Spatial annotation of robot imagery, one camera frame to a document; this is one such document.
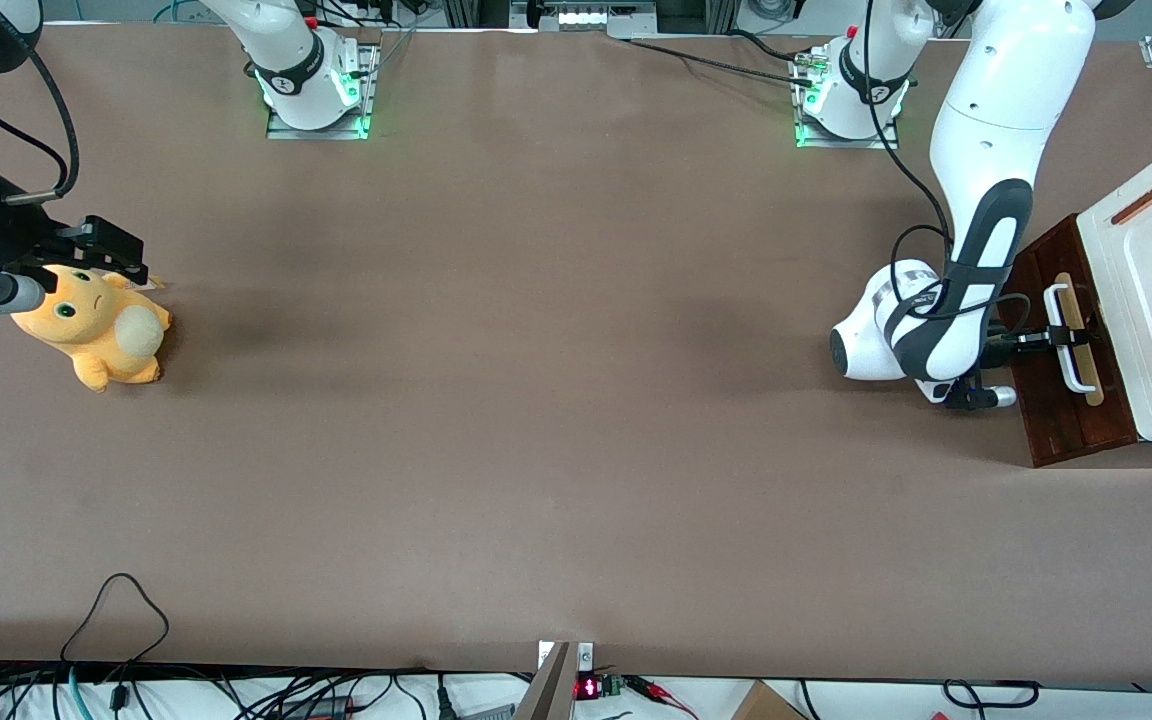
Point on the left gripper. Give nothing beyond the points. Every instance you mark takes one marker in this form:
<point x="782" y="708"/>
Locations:
<point x="1008" y="342"/>

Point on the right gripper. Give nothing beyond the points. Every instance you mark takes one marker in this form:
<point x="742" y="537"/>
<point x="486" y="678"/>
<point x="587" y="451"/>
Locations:
<point x="8" y="236"/>

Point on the brown wooden drawer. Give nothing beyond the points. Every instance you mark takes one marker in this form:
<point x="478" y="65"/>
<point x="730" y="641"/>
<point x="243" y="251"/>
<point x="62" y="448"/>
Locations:
<point x="1111" y="420"/>

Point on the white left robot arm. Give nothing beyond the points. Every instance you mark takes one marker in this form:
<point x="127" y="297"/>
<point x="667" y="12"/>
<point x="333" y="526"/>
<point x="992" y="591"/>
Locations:
<point x="1006" y="100"/>

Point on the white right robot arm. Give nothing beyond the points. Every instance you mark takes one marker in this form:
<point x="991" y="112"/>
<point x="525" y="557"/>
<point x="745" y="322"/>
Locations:
<point x="296" y="60"/>

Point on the paper tag of plush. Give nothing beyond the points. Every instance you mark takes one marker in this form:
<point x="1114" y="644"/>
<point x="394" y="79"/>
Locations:
<point x="154" y="284"/>

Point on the orange plush toy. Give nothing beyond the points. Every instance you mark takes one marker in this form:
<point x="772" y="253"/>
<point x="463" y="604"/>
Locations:
<point x="116" y="340"/>

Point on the copper strip on cabinet top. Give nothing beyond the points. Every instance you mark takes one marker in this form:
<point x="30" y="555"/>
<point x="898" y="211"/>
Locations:
<point x="1148" y="200"/>

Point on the brown cardboard piece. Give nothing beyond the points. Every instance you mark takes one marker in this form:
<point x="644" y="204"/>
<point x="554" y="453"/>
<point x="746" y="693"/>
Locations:
<point x="766" y="705"/>

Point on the black power adapter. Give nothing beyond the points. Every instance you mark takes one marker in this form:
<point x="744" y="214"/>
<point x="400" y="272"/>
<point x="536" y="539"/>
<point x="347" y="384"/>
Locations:
<point x="321" y="708"/>

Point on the white power strip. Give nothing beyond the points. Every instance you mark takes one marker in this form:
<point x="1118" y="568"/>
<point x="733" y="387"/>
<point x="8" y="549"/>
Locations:
<point x="586" y="15"/>

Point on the red clip leads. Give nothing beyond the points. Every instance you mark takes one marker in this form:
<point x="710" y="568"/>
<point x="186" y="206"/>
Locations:
<point x="651" y="688"/>

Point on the red digit display module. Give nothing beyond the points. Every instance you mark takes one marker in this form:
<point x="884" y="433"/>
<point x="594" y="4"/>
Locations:
<point x="588" y="688"/>

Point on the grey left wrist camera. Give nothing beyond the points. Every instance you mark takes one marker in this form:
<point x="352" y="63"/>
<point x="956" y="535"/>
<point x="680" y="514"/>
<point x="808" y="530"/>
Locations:
<point x="1001" y="397"/>

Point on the white stand bracket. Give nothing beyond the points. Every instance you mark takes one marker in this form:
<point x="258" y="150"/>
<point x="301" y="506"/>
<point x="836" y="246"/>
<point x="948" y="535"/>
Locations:
<point x="586" y="655"/>

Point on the grey camera stand beam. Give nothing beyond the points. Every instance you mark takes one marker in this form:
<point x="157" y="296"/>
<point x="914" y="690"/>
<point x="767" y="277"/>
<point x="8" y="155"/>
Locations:
<point x="548" y="690"/>

